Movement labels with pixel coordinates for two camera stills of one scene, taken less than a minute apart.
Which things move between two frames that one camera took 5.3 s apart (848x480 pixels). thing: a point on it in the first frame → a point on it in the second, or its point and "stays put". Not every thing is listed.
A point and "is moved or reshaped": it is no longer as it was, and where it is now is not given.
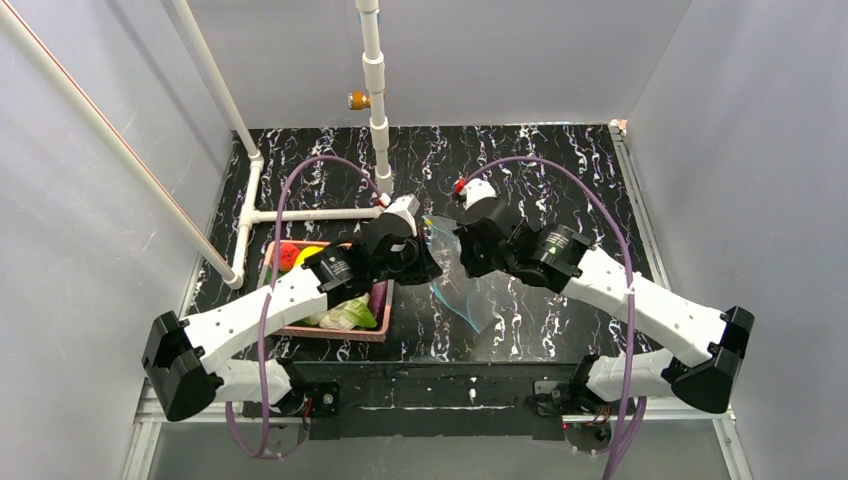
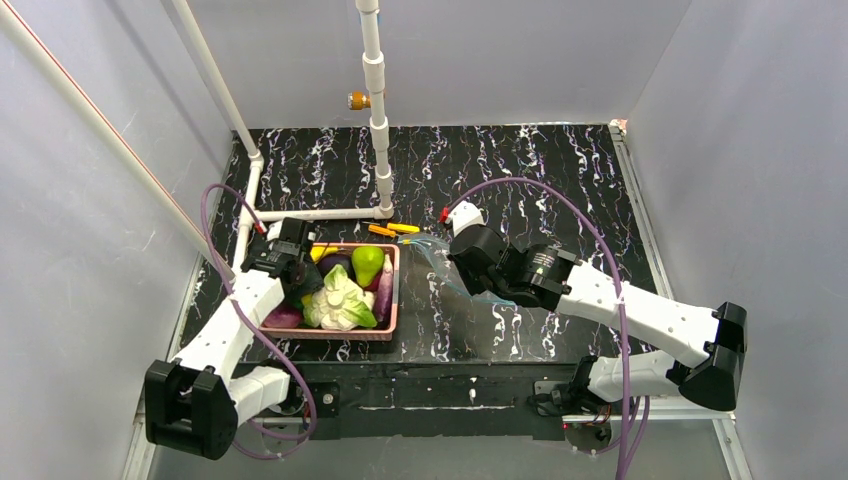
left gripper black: x=422 y=263 → x=308 y=279
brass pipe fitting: x=358 y=101 stays put
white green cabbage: x=349 y=315 stays put
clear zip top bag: x=465 y=296 is moved or reshaped
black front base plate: x=345 y=400 stays put
